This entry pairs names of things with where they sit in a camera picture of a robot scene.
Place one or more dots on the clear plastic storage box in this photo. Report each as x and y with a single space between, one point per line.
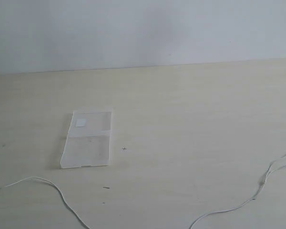
88 139

